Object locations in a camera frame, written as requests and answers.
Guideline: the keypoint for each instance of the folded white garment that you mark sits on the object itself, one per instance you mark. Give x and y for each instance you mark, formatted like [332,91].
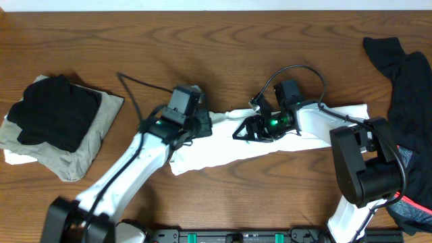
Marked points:
[9,143]

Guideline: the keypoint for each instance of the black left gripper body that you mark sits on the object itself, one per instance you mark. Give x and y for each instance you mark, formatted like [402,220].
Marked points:
[202,123]

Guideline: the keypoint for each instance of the black garment at right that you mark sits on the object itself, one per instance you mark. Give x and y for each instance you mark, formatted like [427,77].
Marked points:
[410,111]

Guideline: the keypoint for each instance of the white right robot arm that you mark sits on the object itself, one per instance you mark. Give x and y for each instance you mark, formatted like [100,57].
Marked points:
[368,166]

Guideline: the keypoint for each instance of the folded black garment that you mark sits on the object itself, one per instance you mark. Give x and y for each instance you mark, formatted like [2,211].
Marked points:
[55,111]

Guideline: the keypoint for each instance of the grey red-trimmed garment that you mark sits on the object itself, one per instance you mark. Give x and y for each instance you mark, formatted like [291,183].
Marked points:
[413,212]

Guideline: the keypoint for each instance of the white printed t-shirt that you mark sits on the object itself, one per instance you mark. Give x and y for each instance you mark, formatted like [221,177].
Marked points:
[220,148]

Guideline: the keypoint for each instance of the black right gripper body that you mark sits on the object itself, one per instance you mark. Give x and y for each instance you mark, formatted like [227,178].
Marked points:
[258,127]

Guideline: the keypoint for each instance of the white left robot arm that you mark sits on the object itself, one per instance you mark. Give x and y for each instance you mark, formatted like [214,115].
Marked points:
[94,213]

